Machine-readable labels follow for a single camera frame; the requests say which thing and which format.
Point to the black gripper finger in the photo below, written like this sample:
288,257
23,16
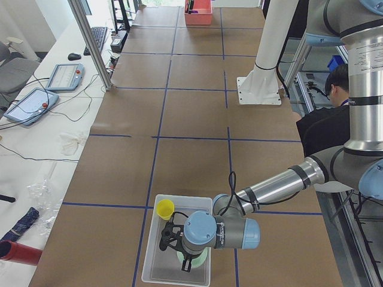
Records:
186,265
190,4

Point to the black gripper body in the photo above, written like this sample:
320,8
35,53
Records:
188,255

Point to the mint green bowl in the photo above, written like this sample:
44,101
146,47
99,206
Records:
196,262

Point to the yellow plastic cup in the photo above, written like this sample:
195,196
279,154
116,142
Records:
165,209

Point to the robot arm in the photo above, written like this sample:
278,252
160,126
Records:
356,164

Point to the clear plastic storage box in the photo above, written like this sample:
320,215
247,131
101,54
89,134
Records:
164,267

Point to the pink plastic bin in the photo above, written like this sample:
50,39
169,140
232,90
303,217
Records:
204,17

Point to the black keyboard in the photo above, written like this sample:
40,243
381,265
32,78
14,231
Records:
99,34

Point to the black computer mouse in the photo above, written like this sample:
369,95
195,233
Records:
74,56

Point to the upper teach pendant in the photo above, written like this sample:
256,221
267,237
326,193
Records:
65,77

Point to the teach pendant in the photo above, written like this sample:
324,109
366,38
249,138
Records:
31,107
65,77

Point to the crumpled clear plastic wrap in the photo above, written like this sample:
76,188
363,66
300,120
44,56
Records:
47,205

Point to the folded dark blue umbrella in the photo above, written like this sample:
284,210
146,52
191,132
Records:
22,225

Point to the crumpled white tissue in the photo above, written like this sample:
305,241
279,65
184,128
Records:
71,141

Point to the red cylinder bottle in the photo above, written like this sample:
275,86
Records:
19,253

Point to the seated person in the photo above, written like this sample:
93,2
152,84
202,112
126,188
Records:
328,127

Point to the grey office chair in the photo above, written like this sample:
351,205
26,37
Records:
15,73

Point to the lower teach pendant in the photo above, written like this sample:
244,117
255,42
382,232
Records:
31,107

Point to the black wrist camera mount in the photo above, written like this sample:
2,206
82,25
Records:
171,235

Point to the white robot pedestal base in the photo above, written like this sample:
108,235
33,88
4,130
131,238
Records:
260,86

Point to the aluminium frame post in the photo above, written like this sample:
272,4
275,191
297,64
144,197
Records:
81,19

